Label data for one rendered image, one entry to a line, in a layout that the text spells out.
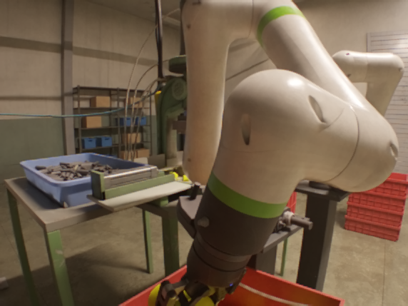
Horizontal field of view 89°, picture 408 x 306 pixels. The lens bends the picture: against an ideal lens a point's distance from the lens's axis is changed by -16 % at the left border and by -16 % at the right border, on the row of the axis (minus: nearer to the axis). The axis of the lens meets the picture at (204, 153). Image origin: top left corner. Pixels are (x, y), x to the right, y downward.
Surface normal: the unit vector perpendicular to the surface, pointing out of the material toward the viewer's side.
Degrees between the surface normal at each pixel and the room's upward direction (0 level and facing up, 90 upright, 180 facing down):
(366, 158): 101
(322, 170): 131
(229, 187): 87
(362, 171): 116
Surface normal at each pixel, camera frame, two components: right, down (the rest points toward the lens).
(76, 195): 0.77, 0.25
